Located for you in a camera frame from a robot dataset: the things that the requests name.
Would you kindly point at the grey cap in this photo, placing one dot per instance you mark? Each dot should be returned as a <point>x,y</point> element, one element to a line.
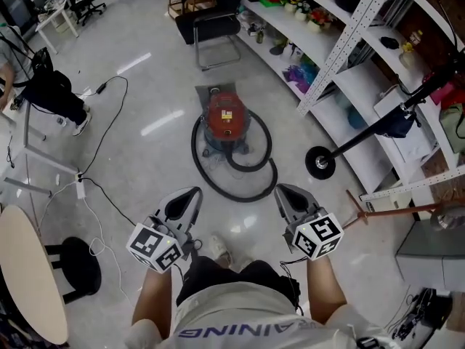
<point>448,218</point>

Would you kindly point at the yellow flower pot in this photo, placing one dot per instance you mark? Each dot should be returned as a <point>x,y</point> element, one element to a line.
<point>290,7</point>

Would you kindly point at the black round stool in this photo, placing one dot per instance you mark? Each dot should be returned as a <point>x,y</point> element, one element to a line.
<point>78,271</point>

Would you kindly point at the white frame desk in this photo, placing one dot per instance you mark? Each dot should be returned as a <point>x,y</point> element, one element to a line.
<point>27,136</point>

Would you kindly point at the red and teal vacuum cleaner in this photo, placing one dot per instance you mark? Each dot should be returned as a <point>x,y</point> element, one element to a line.
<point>225,115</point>

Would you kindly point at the black visitor chair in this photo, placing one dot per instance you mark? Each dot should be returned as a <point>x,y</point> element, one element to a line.
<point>210,24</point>

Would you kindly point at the teal bucket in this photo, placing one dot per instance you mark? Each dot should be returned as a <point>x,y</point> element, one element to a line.
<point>357,119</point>

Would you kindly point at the red flower pot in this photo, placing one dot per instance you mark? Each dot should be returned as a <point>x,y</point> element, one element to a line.
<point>314,25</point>

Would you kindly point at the white tote bag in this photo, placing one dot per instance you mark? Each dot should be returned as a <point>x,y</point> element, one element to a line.
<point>454,129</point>

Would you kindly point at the person's right forearm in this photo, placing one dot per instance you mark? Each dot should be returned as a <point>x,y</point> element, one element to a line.
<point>323,289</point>

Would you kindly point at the black office chair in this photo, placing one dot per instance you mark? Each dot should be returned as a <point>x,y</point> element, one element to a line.
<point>87,2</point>

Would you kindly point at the black power adapter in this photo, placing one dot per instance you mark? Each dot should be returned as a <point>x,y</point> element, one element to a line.
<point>100,88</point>

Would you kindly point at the wooden coat stand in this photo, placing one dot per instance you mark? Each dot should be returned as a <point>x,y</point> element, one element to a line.
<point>392,213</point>

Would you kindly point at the round wooden table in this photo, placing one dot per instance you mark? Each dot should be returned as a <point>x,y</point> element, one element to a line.
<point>29,267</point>

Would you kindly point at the yellow flower vase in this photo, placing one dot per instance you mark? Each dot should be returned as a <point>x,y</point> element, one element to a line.
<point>407,58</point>

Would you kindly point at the black coat stand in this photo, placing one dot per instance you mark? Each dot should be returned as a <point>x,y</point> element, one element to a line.
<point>319,163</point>

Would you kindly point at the person's black shorts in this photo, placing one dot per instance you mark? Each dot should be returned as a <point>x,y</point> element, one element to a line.
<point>218,275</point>

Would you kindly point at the white power strip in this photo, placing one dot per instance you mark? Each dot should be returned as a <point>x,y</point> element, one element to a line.
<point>80,189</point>

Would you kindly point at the mixed flower pot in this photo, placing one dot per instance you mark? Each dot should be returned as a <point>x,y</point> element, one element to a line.
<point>301,15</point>

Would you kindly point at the purple toy pieces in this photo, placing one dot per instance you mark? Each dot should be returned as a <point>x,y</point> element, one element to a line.
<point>296,75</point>

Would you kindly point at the navy blue cap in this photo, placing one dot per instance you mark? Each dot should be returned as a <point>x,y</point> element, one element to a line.
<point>397,126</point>

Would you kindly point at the white metal shelving unit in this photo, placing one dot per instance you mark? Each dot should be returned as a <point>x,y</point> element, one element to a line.
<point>341,49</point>

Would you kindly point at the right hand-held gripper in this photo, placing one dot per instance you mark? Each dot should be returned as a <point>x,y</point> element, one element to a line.
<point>319,231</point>

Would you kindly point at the person's white t-shirt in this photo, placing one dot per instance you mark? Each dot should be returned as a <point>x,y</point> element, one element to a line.
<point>236,311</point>

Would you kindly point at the person's left forearm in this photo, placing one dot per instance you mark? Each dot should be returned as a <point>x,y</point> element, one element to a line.
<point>152,304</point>

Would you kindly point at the person's white left shoe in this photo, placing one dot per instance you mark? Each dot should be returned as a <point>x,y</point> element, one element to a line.
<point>219,247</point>

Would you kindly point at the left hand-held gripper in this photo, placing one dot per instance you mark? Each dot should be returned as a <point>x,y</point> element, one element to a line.
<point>149,242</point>

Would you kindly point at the white table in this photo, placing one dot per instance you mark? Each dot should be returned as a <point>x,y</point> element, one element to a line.
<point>54,13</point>

